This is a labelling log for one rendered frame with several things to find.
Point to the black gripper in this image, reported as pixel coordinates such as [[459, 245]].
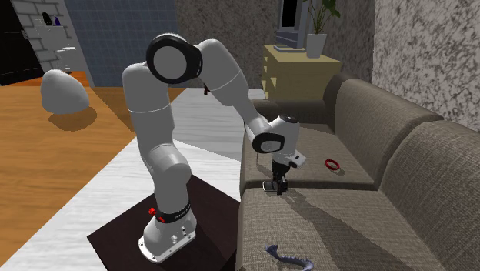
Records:
[[280, 168]]

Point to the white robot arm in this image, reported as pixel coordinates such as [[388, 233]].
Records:
[[157, 124]]

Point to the small black and silver device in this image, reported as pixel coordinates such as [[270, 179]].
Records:
[[268, 186]]

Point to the blue-grey curved jaw-shaped object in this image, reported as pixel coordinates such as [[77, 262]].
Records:
[[287, 258]]

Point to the dark robot stand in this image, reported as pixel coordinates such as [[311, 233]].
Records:
[[213, 221]]

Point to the grey-brown fabric sofa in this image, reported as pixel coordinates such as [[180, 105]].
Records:
[[356, 180]]

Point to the pale yellow chest of drawers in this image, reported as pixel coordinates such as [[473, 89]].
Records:
[[296, 75]]

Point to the potted plant in white pot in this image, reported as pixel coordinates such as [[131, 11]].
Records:
[[318, 33]]

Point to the white rounded beanbag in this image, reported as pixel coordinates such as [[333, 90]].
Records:
[[63, 92]]

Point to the white brick shelf unit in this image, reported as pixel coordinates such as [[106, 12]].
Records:
[[47, 33]]

